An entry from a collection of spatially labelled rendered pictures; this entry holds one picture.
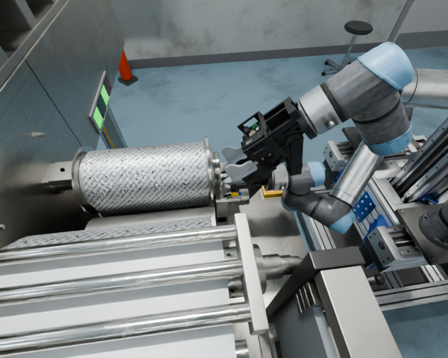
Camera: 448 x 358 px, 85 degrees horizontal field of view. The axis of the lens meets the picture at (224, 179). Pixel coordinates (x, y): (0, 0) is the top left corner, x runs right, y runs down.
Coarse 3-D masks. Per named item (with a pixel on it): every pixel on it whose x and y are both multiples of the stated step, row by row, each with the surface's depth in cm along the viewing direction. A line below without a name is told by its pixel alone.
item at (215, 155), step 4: (212, 152) 53; (216, 152) 53; (212, 156) 51; (216, 156) 51; (216, 160) 51; (216, 164) 51; (216, 168) 51; (216, 172) 51; (216, 176) 51; (220, 176) 51; (216, 180) 52; (220, 180) 52; (216, 184) 53; (220, 184) 54
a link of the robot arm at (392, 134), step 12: (396, 108) 39; (372, 120) 40; (384, 120) 39; (396, 120) 40; (408, 120) 43; (360, 132) 44; (372, 132) 42; (384, 132) 41; (396, 132) 41; (408, 132) 42; (372, 144) 45; (384, 144) 43; (396, 144) 43; (408, 144) 44
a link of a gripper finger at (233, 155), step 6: (222, 150) 50; (228, 150) 50; (234, 150) 50; (240, 150) 51; (228, 156) 52; (234, 156) 52; (240, 156) 52; (246, 156) 51; (228, 162) 53; (234, 162) 53; (240, 162) 52
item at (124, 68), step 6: (120, 60) 276; (126, 60) 280; (120, 66) 281; (126, 66) 283; (120, 72) 288; (126, 72) 288; (120, 78) 297; (126, 78) 293; (132, 78) 297; (126, 84) 294
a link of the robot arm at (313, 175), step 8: (304, 168) 68; (312, 168) 68; (320, 168) 68; (288, 176) 69; (296, 176) 67; (304, 176) 67; (312, 176) 67; (320, 176) 68; (288, 184) 70; (296, 184) 68; (304, 184) 68; (312, 184) 68; (320, 184) 69; (296, 192) 72; (304, 192) 72
